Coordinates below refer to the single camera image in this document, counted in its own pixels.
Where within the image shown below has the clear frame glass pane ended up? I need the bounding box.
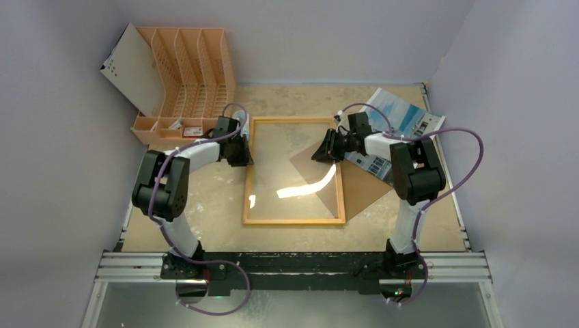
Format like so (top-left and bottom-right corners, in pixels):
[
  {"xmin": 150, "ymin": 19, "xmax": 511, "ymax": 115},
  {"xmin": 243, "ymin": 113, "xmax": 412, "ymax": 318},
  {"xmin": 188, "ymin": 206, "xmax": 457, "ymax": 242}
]
[{"xmin": 249, "ymin": 122, "xmax": 340, "ymax": 221}]

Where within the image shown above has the green white pen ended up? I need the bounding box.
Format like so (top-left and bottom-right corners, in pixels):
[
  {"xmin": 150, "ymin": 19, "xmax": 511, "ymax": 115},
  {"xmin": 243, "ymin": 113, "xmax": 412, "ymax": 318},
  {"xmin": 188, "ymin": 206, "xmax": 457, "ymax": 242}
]
[{"xmin": 168, "ymin": 119, "xmax": 182, "ymax": 130}]

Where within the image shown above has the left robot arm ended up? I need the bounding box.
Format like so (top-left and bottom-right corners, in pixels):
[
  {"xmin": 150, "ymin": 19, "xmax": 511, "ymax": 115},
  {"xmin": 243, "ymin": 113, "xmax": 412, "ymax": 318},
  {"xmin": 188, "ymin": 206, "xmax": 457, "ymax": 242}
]
[{"xmin": 131, "ymin": 111, "xmax": 253, "ymax": 279}]

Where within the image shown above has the white perforated paper sheet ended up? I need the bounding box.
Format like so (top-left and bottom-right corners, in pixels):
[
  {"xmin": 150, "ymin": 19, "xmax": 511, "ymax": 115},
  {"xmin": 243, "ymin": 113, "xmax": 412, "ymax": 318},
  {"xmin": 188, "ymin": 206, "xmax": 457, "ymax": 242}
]
[{"xmin": 100, "ymin": 23, "xmax": 165, "ymax": 117}]

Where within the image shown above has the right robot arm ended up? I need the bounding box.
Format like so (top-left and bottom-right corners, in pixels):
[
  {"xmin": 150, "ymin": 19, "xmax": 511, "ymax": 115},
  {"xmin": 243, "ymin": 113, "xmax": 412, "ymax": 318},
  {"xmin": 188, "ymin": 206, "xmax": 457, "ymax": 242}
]
[{"xmin": 311, "ymin": 111, "xmax": 446, "ymax": 278}]

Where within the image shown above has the orange plastic desk organizer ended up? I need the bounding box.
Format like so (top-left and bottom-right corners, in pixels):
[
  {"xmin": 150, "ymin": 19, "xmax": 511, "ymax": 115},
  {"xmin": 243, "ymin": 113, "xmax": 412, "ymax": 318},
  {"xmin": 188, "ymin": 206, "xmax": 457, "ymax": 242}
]
[{"xmin": 131, "ymin": 27, "xmax": 236, "ymax": 145}]

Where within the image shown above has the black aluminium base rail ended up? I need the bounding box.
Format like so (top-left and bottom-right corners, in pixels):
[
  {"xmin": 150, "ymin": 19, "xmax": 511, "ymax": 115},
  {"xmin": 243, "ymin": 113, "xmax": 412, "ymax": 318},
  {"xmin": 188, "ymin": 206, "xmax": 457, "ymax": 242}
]
[{"xmin": 94, "ymin": 249, "xmax": 493, "ymax": 300}]

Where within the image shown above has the brown frame backing board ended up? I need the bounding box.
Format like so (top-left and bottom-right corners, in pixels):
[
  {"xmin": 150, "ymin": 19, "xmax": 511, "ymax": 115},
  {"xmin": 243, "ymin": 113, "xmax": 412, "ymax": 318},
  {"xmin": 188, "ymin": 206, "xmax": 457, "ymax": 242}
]
[{"xmin": 289, "ymin": 142, "xmax": 393, "ymax": 221}]

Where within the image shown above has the building and sky photo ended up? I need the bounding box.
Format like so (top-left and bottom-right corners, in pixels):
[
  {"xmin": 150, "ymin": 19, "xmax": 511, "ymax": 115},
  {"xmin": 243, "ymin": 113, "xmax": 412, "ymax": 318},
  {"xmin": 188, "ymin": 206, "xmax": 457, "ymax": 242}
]
[{"xmin": 345, "ymin": 88, "xmax": 445, "ymax": 186}]

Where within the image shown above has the yellow wooden picture frame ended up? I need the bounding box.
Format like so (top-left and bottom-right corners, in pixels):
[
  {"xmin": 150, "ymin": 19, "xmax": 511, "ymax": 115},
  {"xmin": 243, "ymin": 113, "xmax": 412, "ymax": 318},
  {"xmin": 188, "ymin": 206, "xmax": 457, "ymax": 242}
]
[{"xmin": 242, "ymin": 116, "xmax": 347, "ymax": 227}]

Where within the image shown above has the red white small box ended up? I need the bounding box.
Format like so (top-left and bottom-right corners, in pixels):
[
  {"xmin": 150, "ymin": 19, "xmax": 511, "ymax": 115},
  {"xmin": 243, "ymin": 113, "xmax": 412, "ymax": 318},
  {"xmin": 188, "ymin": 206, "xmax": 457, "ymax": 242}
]
[{"xmin": 183, "ymin": 126, "xmax": 203, "ymax": 138}]

